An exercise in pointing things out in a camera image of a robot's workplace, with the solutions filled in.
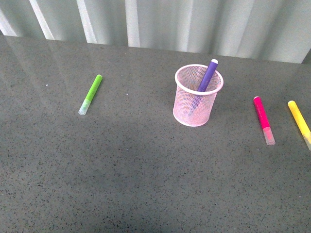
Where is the purple marker pen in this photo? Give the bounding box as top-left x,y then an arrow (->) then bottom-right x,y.
189,59 -> 218,116

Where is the pink marker pen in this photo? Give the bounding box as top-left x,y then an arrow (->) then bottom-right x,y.
253,96 -> 276,146

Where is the pink mesh cup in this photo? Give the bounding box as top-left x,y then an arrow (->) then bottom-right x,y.
173,64 -> 224,127

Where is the green marker pen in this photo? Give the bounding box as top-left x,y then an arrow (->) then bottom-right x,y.
78,74 -> 103,116

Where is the white pleated curtain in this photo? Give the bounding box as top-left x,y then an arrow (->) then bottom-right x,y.
0,0 -> 311,64

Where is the yellow marker pen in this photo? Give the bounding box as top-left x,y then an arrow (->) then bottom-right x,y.
288,100 -> 311,150

